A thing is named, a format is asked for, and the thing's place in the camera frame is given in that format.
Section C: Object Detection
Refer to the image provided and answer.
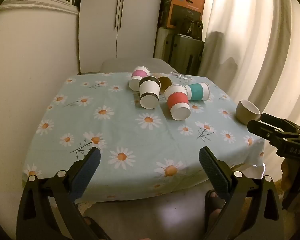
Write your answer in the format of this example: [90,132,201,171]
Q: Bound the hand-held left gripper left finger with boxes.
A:
[16,147,102,240]

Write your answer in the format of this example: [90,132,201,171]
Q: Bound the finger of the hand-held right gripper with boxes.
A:
[261,113,300,133]
[247,119,300,151]

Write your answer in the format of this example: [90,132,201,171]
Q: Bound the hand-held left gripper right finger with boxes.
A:
[199,146,284,240]

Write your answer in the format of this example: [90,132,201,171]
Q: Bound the red banded paper cup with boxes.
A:
[164,84,191,121]

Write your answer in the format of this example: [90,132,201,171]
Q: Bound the teal banded paper cup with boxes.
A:
[184,82,210,102]

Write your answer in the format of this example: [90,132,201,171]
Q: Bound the brown kraft paper cup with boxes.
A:
[152,73,173,95]

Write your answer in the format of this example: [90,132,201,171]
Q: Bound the black banded paper cup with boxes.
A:
[139,76,161,109]

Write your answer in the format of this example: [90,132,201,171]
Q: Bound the pink banded paper cup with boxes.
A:
[129,66,151,91]

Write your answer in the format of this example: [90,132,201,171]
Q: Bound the person's right hand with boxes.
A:
[281,158,300,195]

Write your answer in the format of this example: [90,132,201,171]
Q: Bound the beige ceramic mug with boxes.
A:
[235,99,262,125]

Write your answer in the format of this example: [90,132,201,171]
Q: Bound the person's foot in black sandal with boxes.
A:
[205,189,230,228]

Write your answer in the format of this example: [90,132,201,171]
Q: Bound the blue daisy print tablecloth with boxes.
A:
[22,71,265,203]

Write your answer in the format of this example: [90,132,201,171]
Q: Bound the cream curtain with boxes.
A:
[197,0,300,180]

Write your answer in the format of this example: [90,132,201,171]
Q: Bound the clear plastic wrapper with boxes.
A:
[169,70,190,82]

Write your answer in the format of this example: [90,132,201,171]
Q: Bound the dark green hard case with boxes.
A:
[154,27,205,75]

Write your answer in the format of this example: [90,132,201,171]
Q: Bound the black equipment on case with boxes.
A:
[177,19,204,40]

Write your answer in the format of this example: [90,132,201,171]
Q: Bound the white cabinet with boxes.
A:
[79,0,169,75]

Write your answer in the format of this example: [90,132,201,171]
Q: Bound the orange cardboard box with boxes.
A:
[166,0,205,29]

